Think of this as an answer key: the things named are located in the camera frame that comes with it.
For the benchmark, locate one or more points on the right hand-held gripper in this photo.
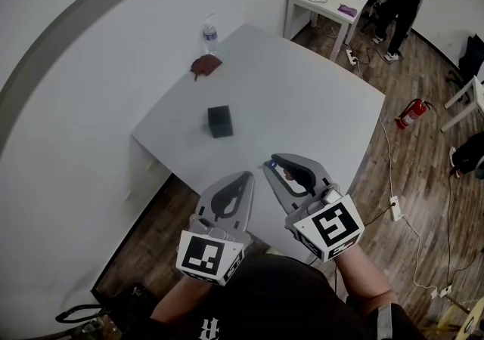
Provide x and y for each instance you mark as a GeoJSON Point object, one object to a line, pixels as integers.
{"type": "Point", "coordinates": [332, 225]}

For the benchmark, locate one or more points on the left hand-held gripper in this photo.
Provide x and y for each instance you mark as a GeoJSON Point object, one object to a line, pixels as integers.
{"type": "Point", "coordinates": [206, 255]}

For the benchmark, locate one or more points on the small black box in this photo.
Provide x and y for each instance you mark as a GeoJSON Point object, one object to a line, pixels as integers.
{"type": "Point", "coordinates": [221, 123]}

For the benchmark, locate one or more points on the person's left forearm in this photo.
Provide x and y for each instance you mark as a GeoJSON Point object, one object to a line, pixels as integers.
{"type": "Point", "coordinates": [177, 300]}

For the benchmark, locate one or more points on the person's right forearm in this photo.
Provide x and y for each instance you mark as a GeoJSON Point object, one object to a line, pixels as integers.
{"type": "Point", "coordinates": [363, 278]}

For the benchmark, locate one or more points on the white power strip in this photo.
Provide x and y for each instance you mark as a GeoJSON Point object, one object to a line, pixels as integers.
{"type": "Point", "coordinates": [351, 57]}
{"type": "Point", "coordinates": [396, 209]}

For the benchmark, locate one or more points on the person's black shirt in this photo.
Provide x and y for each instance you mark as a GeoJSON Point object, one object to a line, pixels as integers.
{"type": "Point", "coordinates": [272, 300]}

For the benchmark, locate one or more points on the red fire extinguisher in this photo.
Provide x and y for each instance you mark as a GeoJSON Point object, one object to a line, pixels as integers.
{"type": "Point", "coordinates": [410, 115]}

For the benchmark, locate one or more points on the reddish brown cloth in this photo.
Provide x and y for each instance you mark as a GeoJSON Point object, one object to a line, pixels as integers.
{"type": "Point", "coordinates": [206, 64]}

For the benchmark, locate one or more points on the clear plastic water bottle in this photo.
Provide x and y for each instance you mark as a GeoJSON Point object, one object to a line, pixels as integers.
{"type": "Point", "coordinates": [210, 36]}

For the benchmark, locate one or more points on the white plug adapter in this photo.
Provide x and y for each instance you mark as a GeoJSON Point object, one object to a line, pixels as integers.
{"type": "Point", "coordinates": [441, 291]}

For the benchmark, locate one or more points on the black bag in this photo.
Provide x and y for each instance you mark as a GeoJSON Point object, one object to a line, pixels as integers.
{"type": "Point", "coordinates": [472, 55]}

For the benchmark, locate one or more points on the light wooden stool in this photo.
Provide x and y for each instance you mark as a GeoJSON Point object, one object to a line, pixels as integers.
{"type": "Point", "coordinates": [469, 321]}

